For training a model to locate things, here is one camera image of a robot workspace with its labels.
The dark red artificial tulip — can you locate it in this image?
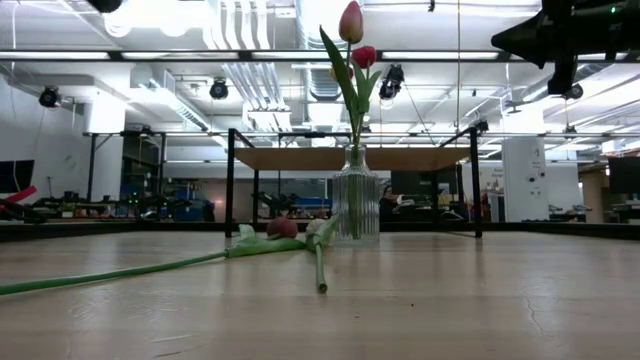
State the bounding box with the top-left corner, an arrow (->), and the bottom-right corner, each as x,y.
0,217 -> 307,296

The thin vertical hanging pole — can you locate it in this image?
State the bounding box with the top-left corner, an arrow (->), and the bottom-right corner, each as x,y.
456,0 -> 462,135

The pink yellow artificial tulip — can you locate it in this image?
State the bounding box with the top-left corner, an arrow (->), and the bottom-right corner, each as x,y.
319,0 -> 365,151

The black overhead camera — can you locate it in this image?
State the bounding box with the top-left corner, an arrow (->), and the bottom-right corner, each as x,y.
378,63 -> 406,101

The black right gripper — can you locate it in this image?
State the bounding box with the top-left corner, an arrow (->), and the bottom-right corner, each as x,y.
492,0 -> 640,95

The black monitor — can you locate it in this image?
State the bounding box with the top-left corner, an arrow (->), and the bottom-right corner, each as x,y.
389,169 -> 459,197
0,159 -> 36,195
607,156 -> 640,196

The bright red artificial tulip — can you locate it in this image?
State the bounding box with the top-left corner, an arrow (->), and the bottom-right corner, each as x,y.
349,45 -> 384,151

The black metal background frame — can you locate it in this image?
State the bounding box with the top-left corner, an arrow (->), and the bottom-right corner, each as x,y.
82,130 -> 169,221

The ribbed clear glass vase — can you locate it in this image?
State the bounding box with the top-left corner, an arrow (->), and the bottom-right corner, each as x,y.
331,144 -> 381,249

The wooden shelf with black frame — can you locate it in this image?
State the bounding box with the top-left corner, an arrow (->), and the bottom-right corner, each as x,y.
224,127 -> 484,240

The white artificial tulip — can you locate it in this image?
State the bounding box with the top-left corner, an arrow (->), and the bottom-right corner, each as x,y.
304,213 -> 341,295

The person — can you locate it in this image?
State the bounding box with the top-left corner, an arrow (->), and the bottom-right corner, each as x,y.
378,185 -> 407,222

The black overhead frame bar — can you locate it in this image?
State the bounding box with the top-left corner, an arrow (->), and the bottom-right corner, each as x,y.
0,49 -> 640,63

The black table edge rail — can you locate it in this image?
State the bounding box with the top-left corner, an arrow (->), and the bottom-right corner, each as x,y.
0,219 -> 640,243

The silver ventilation duct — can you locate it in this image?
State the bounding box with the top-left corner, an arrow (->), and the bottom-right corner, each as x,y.
294,0 -> 366,51

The white pillar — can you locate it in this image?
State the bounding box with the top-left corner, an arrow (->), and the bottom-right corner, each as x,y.
501,136 -> 550,224

